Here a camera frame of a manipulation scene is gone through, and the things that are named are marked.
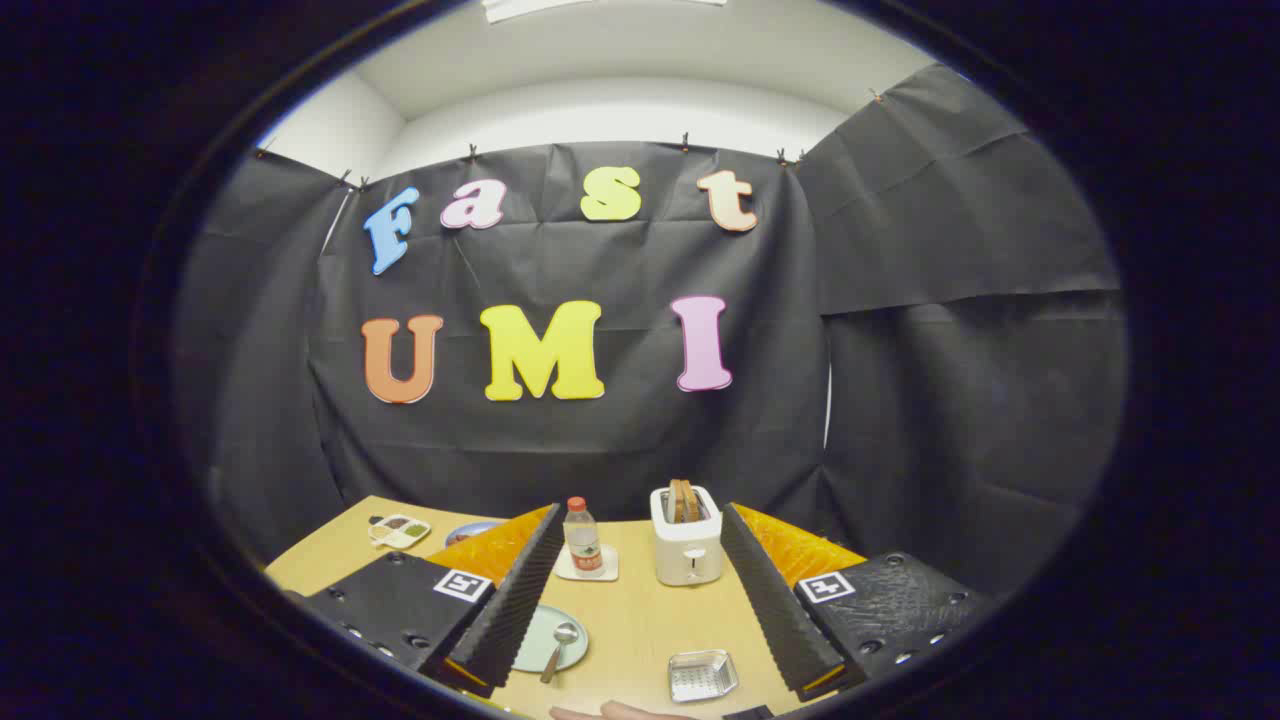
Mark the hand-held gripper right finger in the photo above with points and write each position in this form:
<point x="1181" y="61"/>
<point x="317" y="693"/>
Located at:
<point x="770" y="600"/>

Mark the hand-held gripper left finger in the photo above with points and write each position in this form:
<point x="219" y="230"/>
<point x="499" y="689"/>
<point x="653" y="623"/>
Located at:
<point x="520" y="590"/>

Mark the light green plate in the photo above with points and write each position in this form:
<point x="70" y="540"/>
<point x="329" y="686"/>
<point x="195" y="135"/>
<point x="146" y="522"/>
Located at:
<point x="540" y="640"/>

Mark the blue plate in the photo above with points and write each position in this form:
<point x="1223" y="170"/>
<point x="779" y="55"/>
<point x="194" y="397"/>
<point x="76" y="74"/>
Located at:
<point x="470" y="530"/>

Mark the clear water bottle red cap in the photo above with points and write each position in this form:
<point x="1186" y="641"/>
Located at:
<point x="582" y="540"/>

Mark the white square coaster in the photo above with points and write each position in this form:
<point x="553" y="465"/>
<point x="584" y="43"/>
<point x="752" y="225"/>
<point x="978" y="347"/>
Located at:
<point x="606" y="572"/>

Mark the white toaster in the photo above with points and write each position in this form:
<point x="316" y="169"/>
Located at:
<point x="686" y="555"/>

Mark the browned toast slice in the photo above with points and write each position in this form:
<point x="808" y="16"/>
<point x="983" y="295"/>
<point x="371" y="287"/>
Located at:
<point x="691" y="498"/>

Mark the white sauce dish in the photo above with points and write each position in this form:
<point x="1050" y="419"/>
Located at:
<point x="398" y="530"/>

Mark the pale bread slice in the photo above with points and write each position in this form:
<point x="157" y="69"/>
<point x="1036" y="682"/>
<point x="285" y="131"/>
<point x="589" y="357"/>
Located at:
<point x="675" y="500"/>

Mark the black backdrop cloth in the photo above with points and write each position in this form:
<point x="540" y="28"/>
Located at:
<point x="900" y="350"/>

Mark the ceiling light panel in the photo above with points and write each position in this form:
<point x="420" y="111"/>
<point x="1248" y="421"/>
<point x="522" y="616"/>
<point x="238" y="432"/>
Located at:
<point x="520" y="8"/>

